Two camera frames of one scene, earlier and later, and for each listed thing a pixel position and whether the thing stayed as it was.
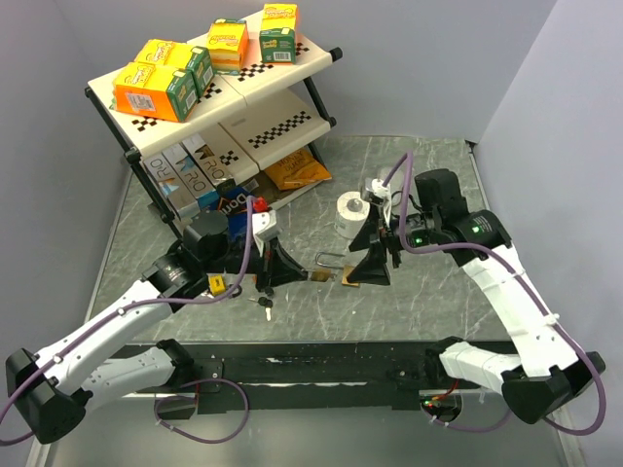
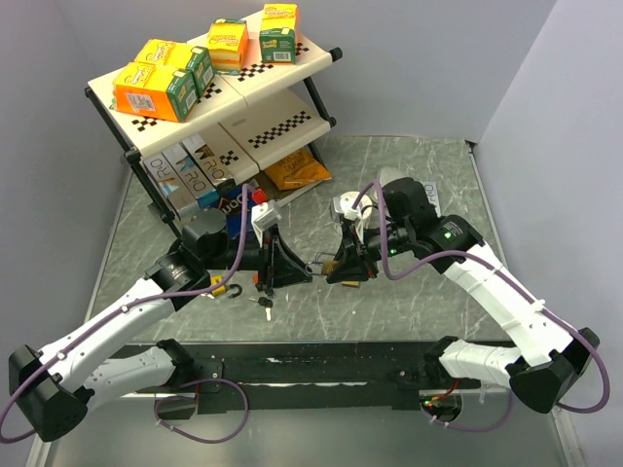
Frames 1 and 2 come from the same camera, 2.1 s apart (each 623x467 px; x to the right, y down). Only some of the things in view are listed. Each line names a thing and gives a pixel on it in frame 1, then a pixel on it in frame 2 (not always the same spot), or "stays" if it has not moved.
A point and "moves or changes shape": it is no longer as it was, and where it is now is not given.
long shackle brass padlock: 320,274 moves or changes shape
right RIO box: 205,160 stays
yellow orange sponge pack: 228,43 stays
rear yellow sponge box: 180,56 stays
